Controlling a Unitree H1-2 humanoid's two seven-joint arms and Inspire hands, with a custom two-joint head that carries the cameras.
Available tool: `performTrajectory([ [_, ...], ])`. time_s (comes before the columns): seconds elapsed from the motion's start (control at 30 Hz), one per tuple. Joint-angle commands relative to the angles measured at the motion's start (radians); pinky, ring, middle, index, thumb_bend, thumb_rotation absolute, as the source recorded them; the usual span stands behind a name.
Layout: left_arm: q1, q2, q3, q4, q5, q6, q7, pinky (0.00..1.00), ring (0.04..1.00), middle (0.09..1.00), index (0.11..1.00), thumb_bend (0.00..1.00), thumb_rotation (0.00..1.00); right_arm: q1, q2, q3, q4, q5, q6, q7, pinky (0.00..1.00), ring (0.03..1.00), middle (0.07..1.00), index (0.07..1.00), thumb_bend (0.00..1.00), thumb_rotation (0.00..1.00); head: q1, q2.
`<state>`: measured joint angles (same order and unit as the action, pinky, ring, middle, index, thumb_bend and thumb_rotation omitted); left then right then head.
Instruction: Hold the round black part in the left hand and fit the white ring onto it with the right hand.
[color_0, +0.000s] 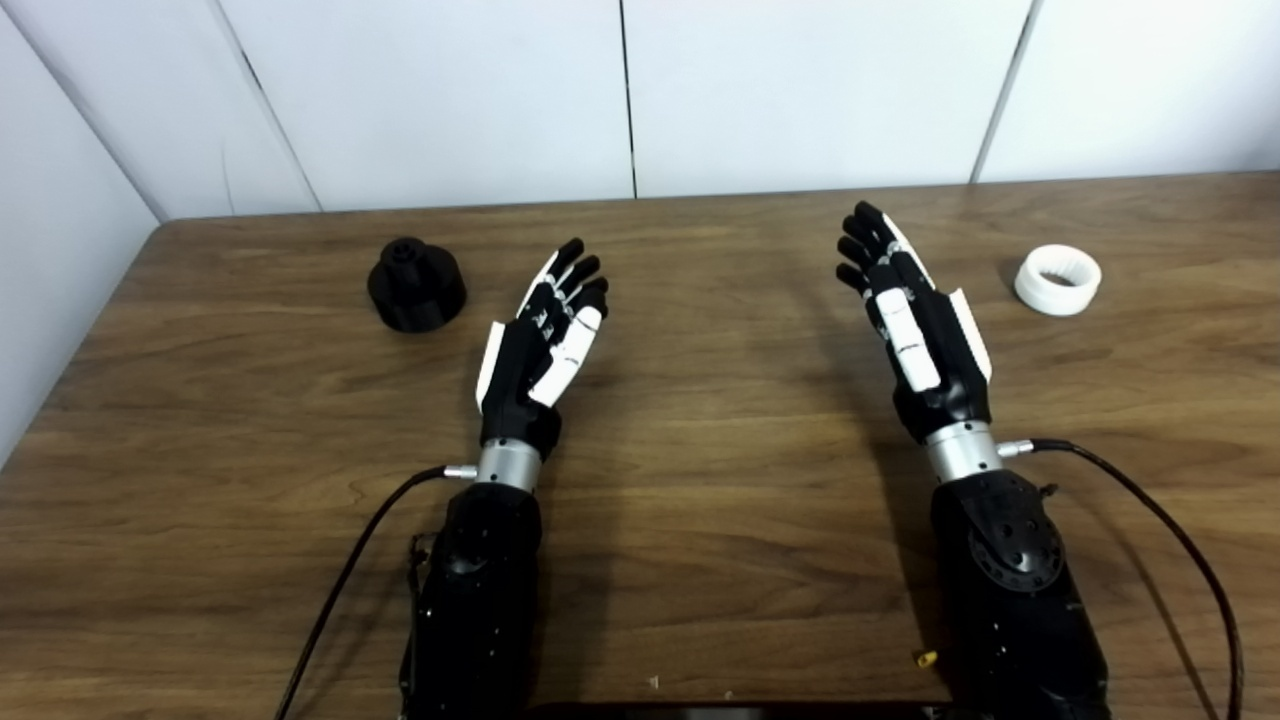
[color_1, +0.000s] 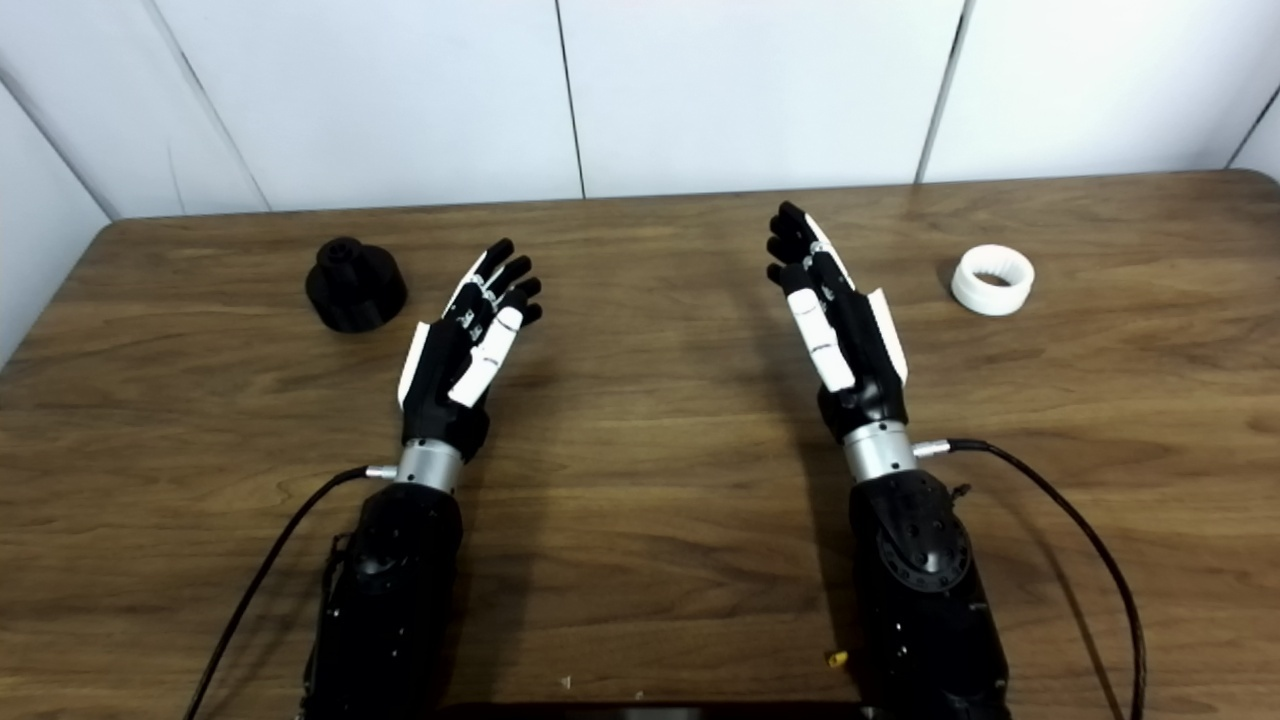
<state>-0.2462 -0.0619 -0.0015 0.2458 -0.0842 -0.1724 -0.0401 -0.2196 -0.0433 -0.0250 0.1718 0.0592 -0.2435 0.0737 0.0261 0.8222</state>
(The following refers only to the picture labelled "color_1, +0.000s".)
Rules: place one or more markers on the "round black part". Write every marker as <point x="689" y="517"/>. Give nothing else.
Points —
<point x="355" y="295"/>

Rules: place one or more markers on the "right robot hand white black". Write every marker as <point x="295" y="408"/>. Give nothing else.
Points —
<point x="865" y="360"/>

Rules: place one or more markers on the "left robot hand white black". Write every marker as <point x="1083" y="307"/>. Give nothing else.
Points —
<point x="440" y="370"/>

